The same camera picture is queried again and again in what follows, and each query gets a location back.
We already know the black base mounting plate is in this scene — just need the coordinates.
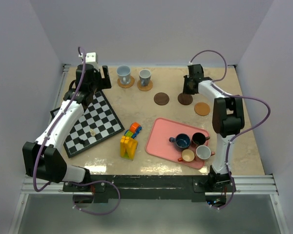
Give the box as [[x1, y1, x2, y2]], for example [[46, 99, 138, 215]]
[[63, 175, 236, 203]]

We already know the dark wooden coaster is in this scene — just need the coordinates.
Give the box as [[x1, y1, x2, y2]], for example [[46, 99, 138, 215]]
[[177, 93, 193, 105], [153, 92, 169, 105]]

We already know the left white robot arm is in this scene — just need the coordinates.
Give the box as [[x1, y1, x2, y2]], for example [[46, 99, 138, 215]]
[[22, 63, 111, 191]]

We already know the white chess piece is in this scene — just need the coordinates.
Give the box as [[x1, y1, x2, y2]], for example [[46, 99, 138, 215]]
[[89, 129, 96, 137]]

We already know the woven rattan coaster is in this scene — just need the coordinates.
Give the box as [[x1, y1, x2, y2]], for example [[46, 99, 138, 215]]
[[194, 102, 210, 116], [117, 76, 135, 88], [137, 80, 153, 91]]

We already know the orange cup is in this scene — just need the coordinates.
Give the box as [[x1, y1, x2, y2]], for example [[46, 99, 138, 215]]
[[178, 149, 195, 162]]

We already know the small white cup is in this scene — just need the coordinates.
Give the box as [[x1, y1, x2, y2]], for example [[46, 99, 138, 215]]
[[139, 69, 151, 87]]

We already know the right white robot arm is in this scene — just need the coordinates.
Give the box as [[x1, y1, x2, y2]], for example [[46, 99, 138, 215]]
[[183, 64, 245, 192]]

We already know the yellow toy block house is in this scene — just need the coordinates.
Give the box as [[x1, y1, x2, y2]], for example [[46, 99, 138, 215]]
[[120, 136, 138, 160]]

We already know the pink tray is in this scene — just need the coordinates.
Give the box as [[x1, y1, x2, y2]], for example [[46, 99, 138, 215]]
[[146, 117, 209, 169]]

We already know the colourful toy car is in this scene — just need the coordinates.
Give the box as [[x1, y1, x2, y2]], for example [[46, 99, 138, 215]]
[[124, 122, 142, 139]]

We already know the black cup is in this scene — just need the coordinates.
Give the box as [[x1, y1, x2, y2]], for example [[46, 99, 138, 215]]
[[191, 133, 210, 147]]

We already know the dark blue cup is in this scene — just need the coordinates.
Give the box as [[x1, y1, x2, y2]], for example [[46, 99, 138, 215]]
[[169, 134, 191, 150]]

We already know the white cup brown handle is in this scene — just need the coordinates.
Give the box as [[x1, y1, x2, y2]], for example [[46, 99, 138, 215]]
[[195, 145, 215, 160]]

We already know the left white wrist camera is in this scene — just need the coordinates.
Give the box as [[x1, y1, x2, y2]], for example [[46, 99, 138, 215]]
[[78, 52, 100, 71]]

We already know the large light blue cup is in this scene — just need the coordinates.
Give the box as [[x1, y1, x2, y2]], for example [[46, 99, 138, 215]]
[[116, 65, 131, 85]]

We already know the black white chessboard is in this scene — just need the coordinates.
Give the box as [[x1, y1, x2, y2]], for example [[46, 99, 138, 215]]
[[63, 91, 124, 158]]

